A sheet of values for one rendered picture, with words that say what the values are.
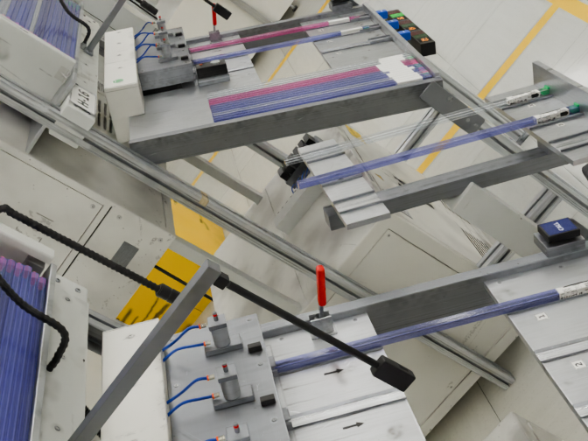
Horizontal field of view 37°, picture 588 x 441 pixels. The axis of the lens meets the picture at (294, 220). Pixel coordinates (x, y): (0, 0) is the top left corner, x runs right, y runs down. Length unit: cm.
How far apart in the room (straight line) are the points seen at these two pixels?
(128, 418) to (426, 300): 48
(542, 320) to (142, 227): 107
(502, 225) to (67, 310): 78
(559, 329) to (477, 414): 133
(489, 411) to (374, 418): 141
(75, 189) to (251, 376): 97
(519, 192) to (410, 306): 158
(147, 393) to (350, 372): 27
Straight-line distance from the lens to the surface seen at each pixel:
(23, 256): 124
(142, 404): 111
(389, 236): 217
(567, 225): 138
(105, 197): 202
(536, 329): 124
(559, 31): 323
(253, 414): 108
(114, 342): 123
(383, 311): 131
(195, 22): 557
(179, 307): 85
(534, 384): 245
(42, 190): 202
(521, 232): 163
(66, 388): 108
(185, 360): 119
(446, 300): 134
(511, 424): 152
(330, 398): 117
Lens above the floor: 164
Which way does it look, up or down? 24 degrees down
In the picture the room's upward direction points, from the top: 59 degrees counter-clockwise
